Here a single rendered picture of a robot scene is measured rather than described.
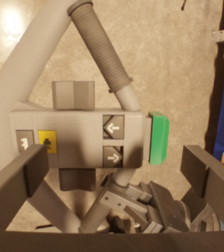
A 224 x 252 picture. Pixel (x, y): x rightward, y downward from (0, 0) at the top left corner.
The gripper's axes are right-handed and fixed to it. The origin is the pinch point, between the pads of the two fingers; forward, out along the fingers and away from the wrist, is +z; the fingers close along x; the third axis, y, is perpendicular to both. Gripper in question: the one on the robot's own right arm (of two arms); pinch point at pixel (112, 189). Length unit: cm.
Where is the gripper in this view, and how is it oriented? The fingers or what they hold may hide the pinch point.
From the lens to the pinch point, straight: 33.4
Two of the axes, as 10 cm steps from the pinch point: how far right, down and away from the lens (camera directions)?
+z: -8.7, -4.8, -1.3
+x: -0.1, -2.6, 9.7
